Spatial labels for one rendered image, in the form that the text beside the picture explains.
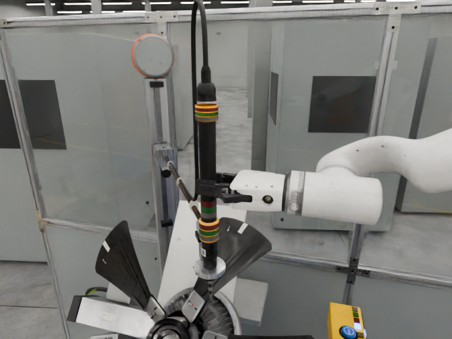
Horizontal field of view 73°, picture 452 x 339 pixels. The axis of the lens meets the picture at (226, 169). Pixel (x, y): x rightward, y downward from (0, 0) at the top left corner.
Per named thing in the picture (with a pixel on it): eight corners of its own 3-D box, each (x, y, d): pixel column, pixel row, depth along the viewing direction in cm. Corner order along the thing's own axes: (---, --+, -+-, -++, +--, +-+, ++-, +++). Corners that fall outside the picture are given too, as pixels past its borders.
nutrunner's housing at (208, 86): (199, 274, 71) (192, 66, 56) (215, 271, 72) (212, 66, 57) (204, 286, 68) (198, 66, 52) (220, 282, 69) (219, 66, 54)
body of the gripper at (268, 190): (287, 222, 55) (227, 214, 58) (291, 199, 64) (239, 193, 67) (290, 183, 52) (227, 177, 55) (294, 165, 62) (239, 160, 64)
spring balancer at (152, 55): (132, 78, 121) (134, 79, 115) (128, 33, 116) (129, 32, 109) (173, 77, 126) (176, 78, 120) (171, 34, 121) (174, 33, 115)
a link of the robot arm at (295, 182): (299, 225, 55) (282, 222, 56) (301, 204, 63) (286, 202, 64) (304, 181, 52) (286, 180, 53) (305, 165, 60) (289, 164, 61)
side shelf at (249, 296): (198, 275, 157) (197, 270, 156) (268, 288, 148) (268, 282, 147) (179, 309, 135) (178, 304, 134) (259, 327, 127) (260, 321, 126)
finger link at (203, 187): (224, 204, 57) (191, 199, 59) (229, 196, 60) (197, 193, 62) (225, 187, 56) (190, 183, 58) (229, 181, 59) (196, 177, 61)
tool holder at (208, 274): (188, 258, 73) (187, 222, 70) (216, 252, 75) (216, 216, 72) (198, 282, 65) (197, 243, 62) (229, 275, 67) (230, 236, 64)
